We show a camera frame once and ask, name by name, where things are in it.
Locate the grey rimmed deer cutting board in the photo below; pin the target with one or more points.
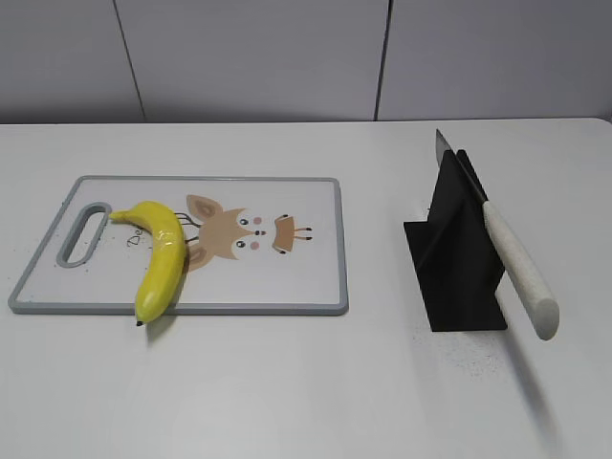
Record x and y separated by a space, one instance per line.
263 246

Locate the yellow plastic banana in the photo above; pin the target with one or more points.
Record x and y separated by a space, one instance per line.
167 259

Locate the white handled kitchen knife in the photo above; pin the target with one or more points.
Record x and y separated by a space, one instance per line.
537 299

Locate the black knife stand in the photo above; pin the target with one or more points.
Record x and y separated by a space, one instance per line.
457 266

